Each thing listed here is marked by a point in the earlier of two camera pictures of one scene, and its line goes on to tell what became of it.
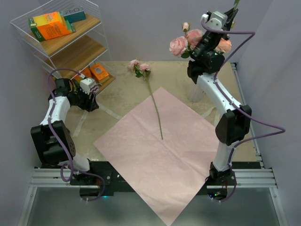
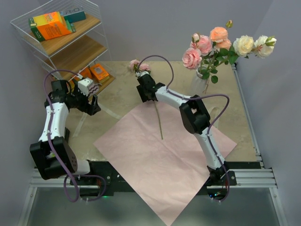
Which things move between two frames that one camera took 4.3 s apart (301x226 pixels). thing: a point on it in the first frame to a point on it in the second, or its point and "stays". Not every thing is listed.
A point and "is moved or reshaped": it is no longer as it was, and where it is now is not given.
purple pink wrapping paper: (167, 172) stays
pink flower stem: (144, 69) stays
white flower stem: (236, 3) to (245, 45)
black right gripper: (231, 15) to (141, 91)
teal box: (74, 14) stays
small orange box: (100, 73) stays
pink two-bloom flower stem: (182, 46) is moved or reshaped
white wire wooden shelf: (67, 37) stays
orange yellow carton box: (48, 26) stays
